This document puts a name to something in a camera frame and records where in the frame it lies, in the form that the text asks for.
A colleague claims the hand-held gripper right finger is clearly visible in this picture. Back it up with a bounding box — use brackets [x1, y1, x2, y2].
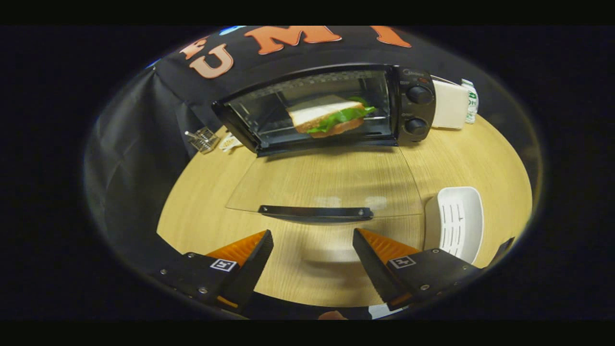
[353, 228, 481, 310]

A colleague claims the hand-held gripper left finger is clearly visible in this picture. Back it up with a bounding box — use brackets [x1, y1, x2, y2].
[156, 230, 274, 313]

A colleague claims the glass toaster oven door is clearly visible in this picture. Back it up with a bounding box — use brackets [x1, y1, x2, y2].
[225, 146, 425, 224]

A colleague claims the black toaster oven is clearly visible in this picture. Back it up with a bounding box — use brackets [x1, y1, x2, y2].
[211, 63, 437, 158]

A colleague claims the lettuce sandwich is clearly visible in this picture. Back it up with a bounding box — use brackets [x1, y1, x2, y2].
[286, 95, 378, 139]

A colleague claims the black oven knob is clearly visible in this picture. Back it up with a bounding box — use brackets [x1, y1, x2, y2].
[407, 85, 434, 106]
[405, 118, 429, 137]

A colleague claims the white plastic tray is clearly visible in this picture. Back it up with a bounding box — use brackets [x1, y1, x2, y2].
[423, 186, 485, 265]

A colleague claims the small printed white packet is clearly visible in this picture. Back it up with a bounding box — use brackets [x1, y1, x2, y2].
[220, 134, 244, 152]

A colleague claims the white box appliance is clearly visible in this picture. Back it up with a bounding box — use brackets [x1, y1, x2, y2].
[430, 76, 469, 130]

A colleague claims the white bottle green label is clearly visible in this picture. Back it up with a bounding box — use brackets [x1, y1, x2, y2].
[461, 78, 480, 125]

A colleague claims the small metal wire basket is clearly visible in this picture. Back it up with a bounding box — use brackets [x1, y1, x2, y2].
[184, 126, 221, 155]

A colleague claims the oven wire rack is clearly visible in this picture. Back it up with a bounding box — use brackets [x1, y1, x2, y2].
[259, 113, 394, 144]

